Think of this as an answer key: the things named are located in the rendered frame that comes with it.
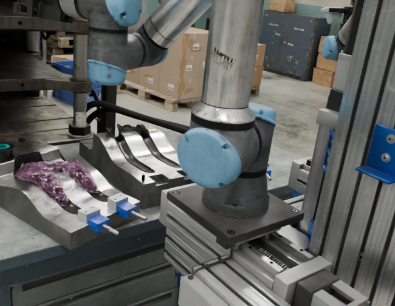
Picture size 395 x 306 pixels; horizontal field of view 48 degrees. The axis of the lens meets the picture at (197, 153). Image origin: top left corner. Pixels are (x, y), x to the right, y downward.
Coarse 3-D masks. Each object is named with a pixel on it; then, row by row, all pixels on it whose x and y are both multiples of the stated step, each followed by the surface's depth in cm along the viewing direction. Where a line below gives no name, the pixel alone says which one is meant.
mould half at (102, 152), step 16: (80, 144) 175; (96, 144) 163; (112, 144) 159; (128, 144) 162; (144, 144) 165; (160, 144) 169; (96, 160) 165; (112, 160) 154; (144, 160) 158; (176, 160) 160; (112, 176) 156; (128, 176) 146; (176, 176) 146; (128, 192) 147; (144, 192) 140; (160, 192) 144; (144, 208) 142
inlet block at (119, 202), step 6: (108, 198) 129; (114, 198) 129; (120, 198) 130; (126, 198) 131; (108, 204) 130; (114, 204) 128; (120, 204) 129; (126, 204) 130; (132, 204) 130; (120, 210) 128; (126, 210) 126; (132, 210) 128; (126, 216) 127; (138, 216) 126; (144, 216) 126
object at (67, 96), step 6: (54, 90) 537; (60, 90) 528; (96, 90) 515; (54, 96) 539; (60, 96) 530; (66, 96) 521; (72, 96) 512; (90, 96) 555; (66, 102) 523; (72, 102) 515
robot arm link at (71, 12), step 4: (60, 0) 86; (64, 0) 85; (68, 0) 85; (72, 0) 85; (60, 4) 86; (64, 4) 86; (68, 4) 86; (72, 4) 85; (64, 8) 87; (68, 8) 86; (72, 8) 86; (64, 12) 88; (68, 12) 87; (72, 12) 87; (76, 12) 86; (72, 16) 89; (76, 16) 88; (80, 16) 87
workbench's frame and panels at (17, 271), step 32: (288, 192) 182; (160, 224) 139; (32, 256) 116; (64, 256) 128; (96, 256) 135; (128, 256) 146; (160, 256) 153; (0, 288) 119; (32, 288) 127; (64, 288) 133; (96, 288) 141; (128, 288) 149; (160, 288) 158
